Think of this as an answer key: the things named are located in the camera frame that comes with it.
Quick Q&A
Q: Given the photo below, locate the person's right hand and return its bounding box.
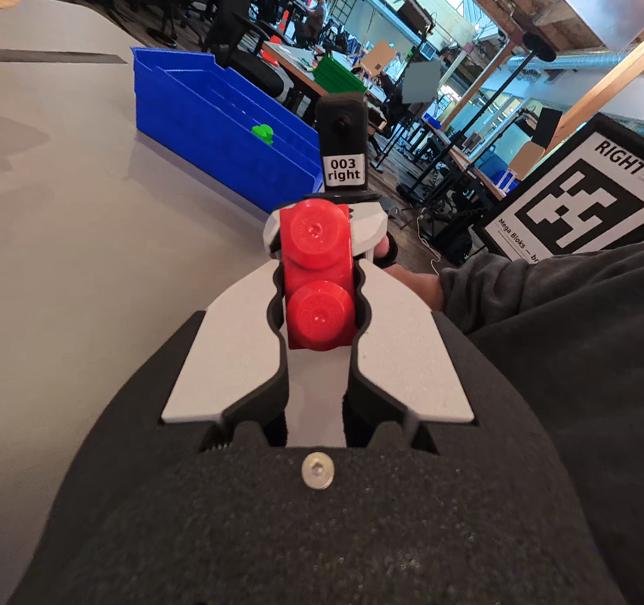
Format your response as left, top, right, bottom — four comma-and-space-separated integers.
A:
374, 237, 445, 312

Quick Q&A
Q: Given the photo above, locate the grey desk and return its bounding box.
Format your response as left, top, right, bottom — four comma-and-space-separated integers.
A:
0, 0, 282, 586

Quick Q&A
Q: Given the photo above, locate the person's right forearm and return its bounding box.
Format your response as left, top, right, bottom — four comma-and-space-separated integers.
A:
438, 243, 644, 336

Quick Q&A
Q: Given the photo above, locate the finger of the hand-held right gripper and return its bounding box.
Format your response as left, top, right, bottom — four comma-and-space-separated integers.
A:
262, 206, 282, 259
348, 202, 390, 261

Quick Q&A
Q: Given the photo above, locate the black overhead camera stand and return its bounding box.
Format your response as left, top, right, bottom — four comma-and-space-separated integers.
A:
372, 0, 437, 173

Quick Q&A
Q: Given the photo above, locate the red toy block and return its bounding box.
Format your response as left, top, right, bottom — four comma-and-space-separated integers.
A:
278, 199, 359, 352

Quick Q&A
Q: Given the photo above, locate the silver ventilation duct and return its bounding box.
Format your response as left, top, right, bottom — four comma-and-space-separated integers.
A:
505, 44, 632, 73

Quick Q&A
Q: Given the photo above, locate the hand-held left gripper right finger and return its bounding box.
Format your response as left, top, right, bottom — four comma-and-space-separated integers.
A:
343, 259, 475, 449

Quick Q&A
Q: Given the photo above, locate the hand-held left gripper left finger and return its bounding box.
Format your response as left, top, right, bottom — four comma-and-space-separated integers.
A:
161, 259, 291, 449

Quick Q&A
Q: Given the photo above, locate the blue plastic storage bin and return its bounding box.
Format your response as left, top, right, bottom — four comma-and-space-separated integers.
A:
131, 46, 325, 213

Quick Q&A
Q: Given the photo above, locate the black office chair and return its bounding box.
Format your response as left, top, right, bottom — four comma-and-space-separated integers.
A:
204, 0, 287, 97

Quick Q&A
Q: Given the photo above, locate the green plastic bin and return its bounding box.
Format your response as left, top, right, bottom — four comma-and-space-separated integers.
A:
313, 55, 368, 95

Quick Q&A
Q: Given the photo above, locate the black white marker board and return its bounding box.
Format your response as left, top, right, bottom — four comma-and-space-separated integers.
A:
475, 114, 644, 266

